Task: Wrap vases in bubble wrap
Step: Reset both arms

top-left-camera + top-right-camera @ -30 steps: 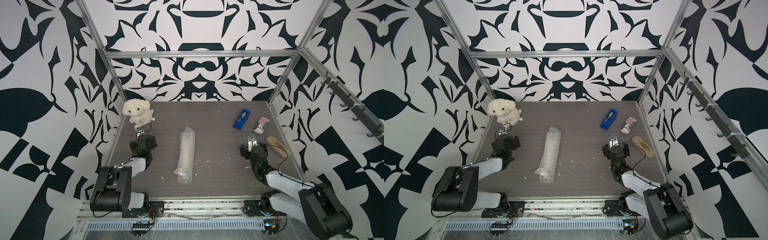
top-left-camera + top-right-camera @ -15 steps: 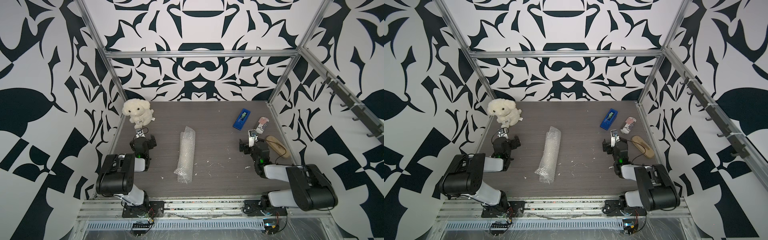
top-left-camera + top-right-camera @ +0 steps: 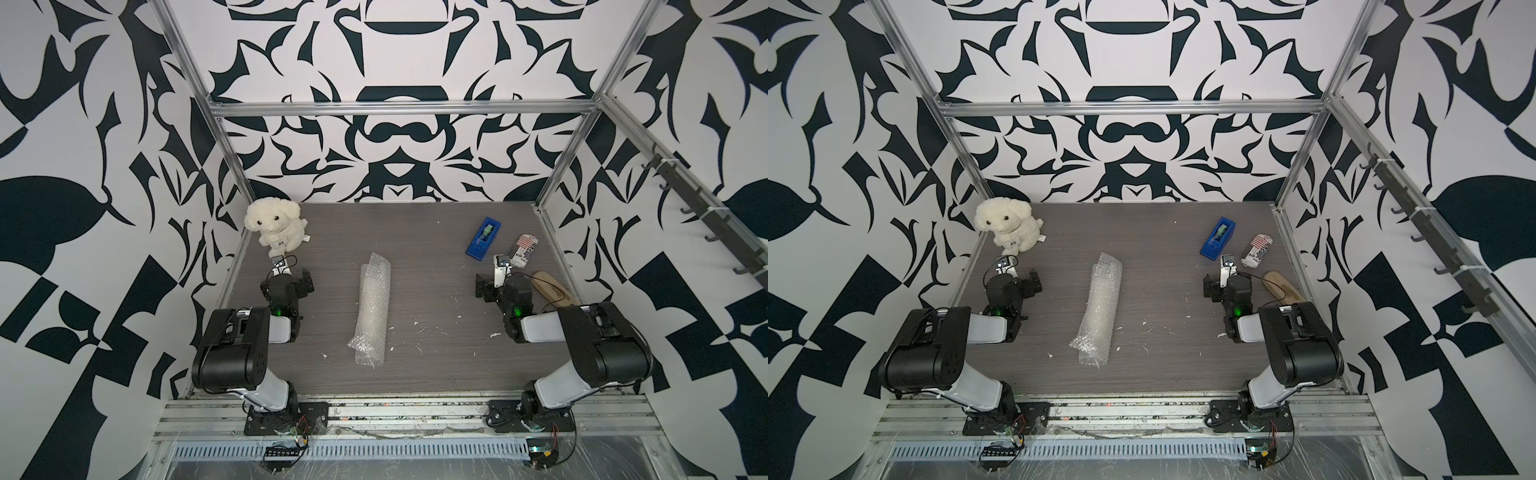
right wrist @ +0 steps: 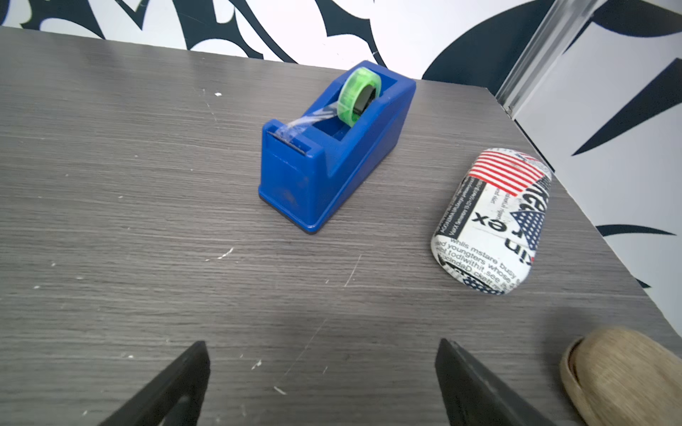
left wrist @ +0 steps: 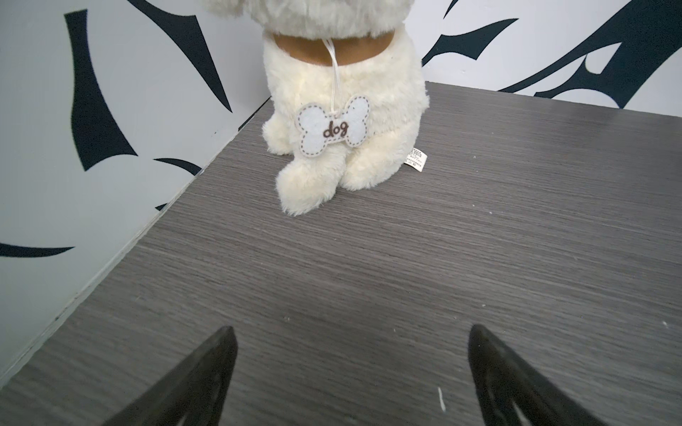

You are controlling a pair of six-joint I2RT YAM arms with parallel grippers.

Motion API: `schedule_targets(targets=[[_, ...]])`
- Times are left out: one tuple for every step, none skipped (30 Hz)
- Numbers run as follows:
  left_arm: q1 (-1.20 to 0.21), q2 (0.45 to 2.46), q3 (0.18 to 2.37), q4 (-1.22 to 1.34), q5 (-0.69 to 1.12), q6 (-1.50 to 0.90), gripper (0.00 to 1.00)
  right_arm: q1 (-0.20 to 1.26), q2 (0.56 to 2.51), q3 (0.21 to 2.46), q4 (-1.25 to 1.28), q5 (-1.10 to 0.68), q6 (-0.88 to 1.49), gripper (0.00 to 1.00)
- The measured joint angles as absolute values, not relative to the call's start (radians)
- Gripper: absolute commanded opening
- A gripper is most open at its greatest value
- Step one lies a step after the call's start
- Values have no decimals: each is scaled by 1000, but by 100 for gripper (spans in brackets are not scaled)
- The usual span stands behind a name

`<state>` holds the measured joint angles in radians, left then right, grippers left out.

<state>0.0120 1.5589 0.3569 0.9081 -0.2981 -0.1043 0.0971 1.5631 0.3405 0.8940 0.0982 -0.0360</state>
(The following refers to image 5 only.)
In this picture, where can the white plush toy dog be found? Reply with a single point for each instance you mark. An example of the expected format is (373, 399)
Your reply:
(348, 92)

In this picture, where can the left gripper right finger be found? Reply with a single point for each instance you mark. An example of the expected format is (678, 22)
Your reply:
(507, 385)

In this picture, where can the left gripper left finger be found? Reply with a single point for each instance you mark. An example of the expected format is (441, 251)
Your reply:
(193, 393)

